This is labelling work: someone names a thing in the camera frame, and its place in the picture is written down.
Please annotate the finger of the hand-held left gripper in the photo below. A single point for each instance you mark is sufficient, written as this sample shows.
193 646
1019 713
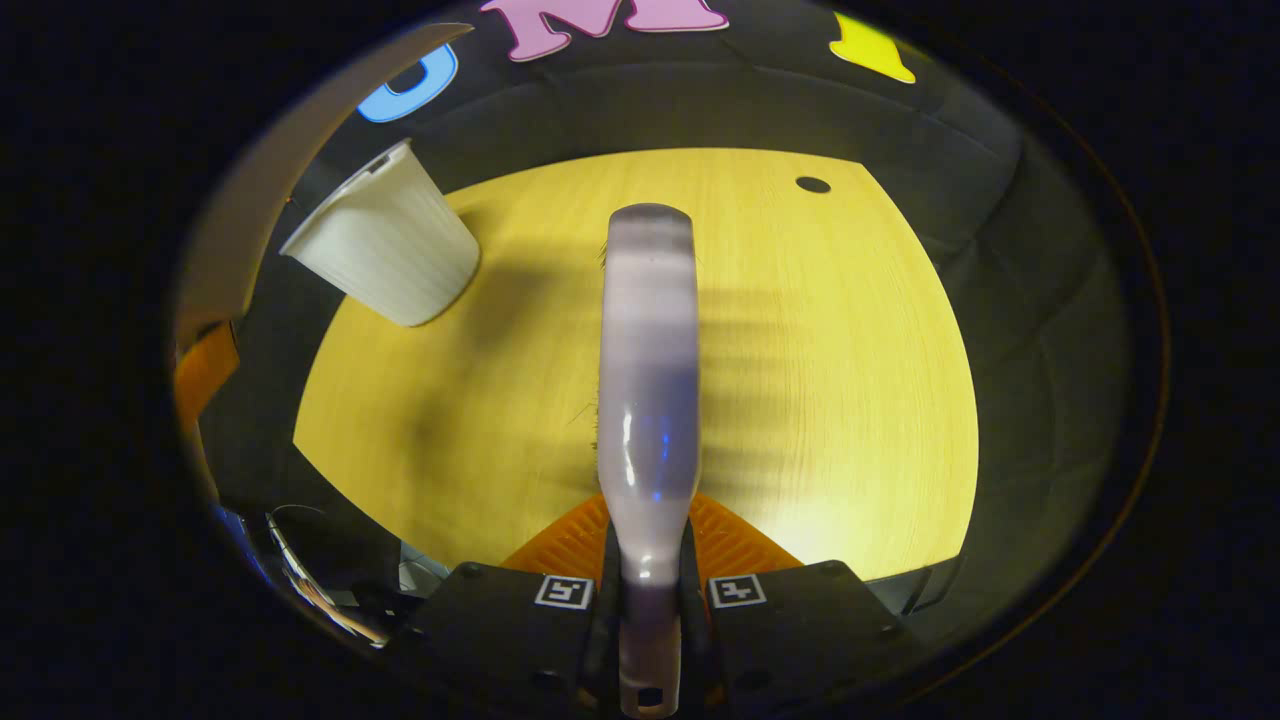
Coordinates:
205 375

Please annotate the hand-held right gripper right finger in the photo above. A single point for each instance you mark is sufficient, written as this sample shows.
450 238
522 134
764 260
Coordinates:
800 620

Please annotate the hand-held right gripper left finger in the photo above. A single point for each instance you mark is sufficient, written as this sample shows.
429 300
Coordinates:
500 620

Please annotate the white ribbed garbage bin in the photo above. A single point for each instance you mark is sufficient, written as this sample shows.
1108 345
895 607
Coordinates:
390 250

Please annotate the small grey broom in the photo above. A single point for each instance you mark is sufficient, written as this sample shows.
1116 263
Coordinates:
650 330

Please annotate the yellow wooden desktop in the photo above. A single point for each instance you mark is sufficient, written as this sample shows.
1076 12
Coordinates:
820 400

